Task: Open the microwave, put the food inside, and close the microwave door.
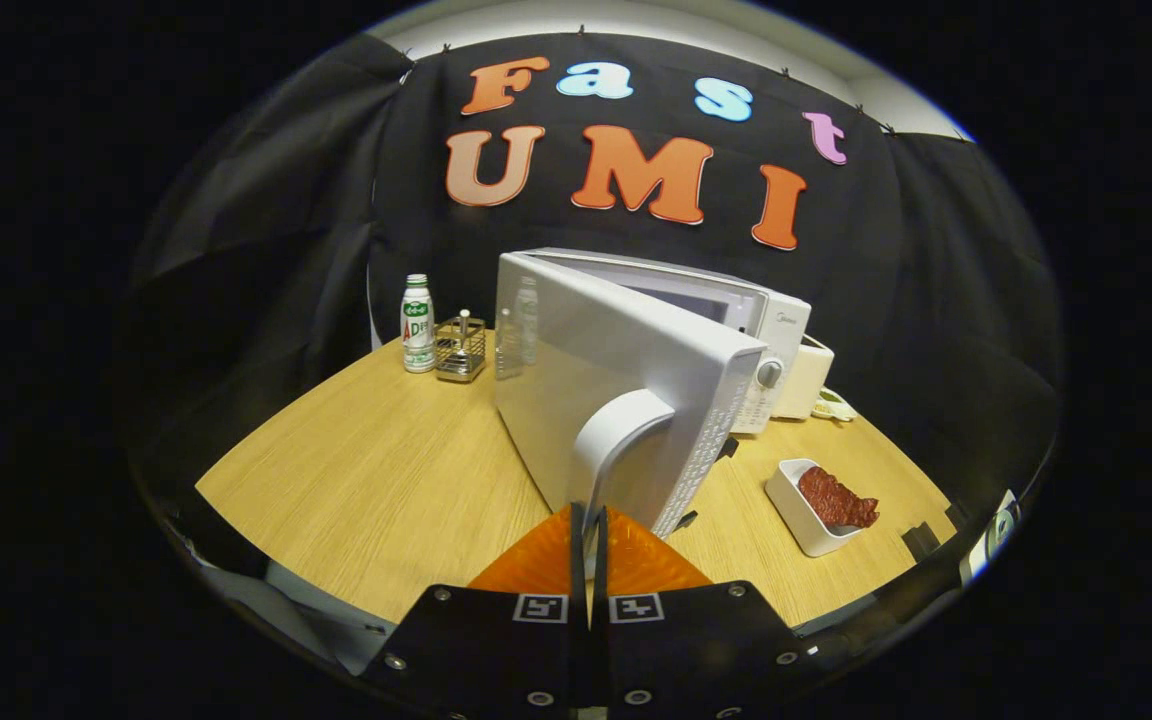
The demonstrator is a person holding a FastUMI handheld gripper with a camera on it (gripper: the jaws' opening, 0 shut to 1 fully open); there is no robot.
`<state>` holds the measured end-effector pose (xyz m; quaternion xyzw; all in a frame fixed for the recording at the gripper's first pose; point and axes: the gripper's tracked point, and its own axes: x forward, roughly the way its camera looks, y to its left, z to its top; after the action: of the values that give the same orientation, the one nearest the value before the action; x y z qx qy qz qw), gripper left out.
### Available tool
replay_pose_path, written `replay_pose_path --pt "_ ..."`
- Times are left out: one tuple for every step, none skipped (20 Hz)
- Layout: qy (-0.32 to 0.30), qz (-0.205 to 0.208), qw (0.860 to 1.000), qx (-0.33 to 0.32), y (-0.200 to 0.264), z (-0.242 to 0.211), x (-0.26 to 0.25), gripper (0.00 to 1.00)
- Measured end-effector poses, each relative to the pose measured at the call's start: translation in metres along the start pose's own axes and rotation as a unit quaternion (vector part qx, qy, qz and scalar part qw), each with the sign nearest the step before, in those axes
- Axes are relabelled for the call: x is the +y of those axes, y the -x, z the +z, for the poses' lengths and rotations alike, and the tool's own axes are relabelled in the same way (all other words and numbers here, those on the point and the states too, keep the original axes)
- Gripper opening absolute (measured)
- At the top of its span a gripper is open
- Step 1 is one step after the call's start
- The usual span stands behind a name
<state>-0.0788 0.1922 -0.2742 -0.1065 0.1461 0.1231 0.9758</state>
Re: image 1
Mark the red meat slice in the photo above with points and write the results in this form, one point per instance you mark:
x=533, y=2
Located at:
x=831, y=498

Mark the grey table bracket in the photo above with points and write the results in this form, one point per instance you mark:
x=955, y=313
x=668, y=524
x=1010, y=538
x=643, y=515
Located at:
x=921, y=542

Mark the small white rectangular dish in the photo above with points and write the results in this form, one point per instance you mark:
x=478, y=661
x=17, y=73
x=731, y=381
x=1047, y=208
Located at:
x=796, y=510

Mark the black backdrop cloth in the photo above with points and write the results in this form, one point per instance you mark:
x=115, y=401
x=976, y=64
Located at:
x=256, y=250

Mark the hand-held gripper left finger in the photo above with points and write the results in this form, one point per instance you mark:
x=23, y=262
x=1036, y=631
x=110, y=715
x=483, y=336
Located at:
x=496, y=650

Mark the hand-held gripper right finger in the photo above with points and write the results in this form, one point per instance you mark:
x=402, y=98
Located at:
x=696, y=650

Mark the white utensil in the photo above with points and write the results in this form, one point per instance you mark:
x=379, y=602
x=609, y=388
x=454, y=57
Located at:
x=464, y=325

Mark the white bottle with green label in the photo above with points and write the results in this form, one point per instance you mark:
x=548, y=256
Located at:
x=418, y=330

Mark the white toaster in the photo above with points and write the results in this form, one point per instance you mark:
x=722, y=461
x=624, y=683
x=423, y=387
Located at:
x=806, y=380

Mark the white side table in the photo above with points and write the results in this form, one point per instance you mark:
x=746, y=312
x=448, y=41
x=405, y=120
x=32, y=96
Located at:
x=994, y=530

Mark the white microwave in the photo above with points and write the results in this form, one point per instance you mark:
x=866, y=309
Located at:
x=616, y=340

